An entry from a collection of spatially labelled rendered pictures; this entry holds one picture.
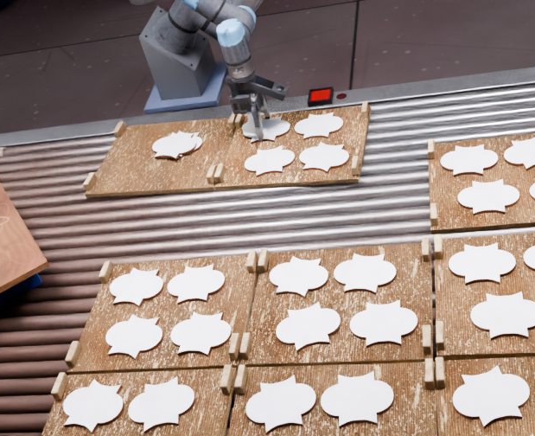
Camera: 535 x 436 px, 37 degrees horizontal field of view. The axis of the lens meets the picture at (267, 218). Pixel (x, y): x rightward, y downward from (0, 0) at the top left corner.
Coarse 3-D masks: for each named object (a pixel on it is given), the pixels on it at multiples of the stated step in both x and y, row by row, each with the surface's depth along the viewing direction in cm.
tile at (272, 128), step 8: (264, 120) 242; (272, 120) 241; (280, 120) 240; (264, 128) 239; (272, 128) 238; (280, 128) 237; (288, 128) 236; (248, 136) 238; (256, 136) 237; (264, 136) 236; (272, 136) 235; (280, 136) 235
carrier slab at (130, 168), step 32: (128, 128) 259; (160, 128) 254; (192, 128) 250; (224, 128) 246; (128, 160) 244; (160, 160) 240; (192, 160) 236; (224, 160) 233; (96, 192) 235; (128, 192) 232; (160, 192) 229
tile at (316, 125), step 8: (304, 120) 237; (312, 120) 236; (320, 120) 235; (328, 120) 234; (336, 120) 233; (296, 128) 235; (304, 128) 234; (312, 128) 233; (320, 128) 232; (328, 128) 231; (336, 128) 230; (304, 136) 231; (312, 136) 231; (320, 136) 230; (328, 136) 229
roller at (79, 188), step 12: (372, 156) 221; (384, 156) 220; (396, 156) 219; (408, 156) 218; (420, 156) 217; (12, 192) 248; (24, 192) 247; (36, 192) 246; (48, 192) 245; (60, 192) 244; (72, 192) 243; (84, 192) 242
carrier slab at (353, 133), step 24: (288, 120) 241; (360, 120) 232; (240, 144) 237; (264, 144) 234; (288, 144) 231; (312, 144) 228; (336, 144) 226; (360, 144) 223; (240, 168) 228; (288, 168) 222; (336, 168) 217; (360, 168) 216
